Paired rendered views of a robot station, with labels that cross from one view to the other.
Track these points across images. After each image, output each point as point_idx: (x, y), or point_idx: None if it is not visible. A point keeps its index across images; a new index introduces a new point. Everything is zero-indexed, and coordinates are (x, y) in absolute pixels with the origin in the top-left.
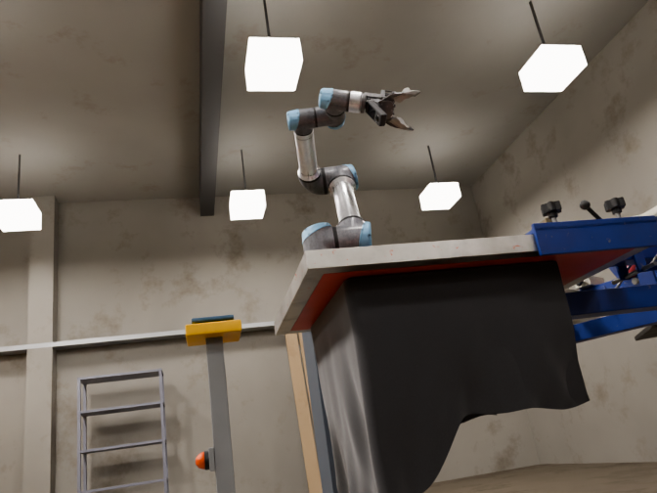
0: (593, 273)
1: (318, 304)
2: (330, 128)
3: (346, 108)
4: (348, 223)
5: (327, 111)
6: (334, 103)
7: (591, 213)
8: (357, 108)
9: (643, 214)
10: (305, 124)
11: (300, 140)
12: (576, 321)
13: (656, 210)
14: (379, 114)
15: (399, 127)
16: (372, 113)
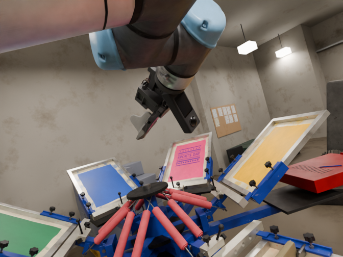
0: None
1: None
2: (107, 56)
3: (193, 74)
4: None
5: (183, 40)
6: (209, 54)
7: (220, 231)
8: (187, 85)
9: (252, 230)
10: (186, 10)
11: (101, 1)
12: None
13: (256, 228)
14: (198, 119)
15: (146, 132)
16: (184, 107)
